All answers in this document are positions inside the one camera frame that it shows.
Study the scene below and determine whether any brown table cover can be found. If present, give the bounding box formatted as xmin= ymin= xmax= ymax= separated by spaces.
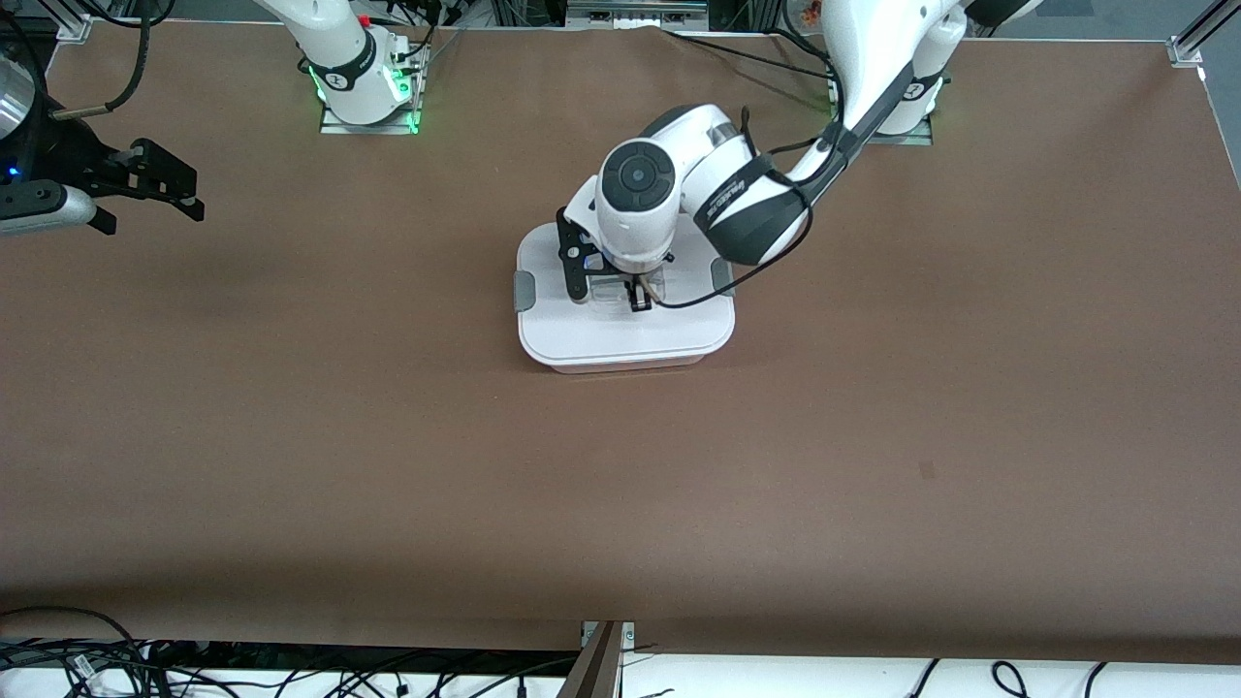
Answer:
xmin=0 ymin=19 xmax=1241 ymax=666

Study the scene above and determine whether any grey background device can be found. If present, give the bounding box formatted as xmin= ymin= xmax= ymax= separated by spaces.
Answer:
xmin=565 ymin=0 xmax=711 ymax=22

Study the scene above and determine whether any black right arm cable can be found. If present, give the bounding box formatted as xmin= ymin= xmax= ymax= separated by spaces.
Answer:
xmin=50 ymin=0 xmax=154 ymax=121

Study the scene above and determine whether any white plastic box base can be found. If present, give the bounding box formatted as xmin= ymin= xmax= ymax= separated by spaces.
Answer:
xmin=548 ymin=351 xmax=706 ymax=375

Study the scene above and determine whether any black cable on table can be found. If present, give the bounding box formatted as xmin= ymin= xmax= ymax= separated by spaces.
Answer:
xmin=662 ymin=27 xmax=840 ymax=83

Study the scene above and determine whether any black looped floor cable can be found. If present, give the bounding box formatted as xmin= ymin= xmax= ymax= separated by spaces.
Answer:
xmin=0 ymin=606 xmax=146 ymax=698

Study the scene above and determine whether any brown wooden post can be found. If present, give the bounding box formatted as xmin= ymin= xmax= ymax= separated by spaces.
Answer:
xmin=559 ymin=620 xmax=626 ymax=698

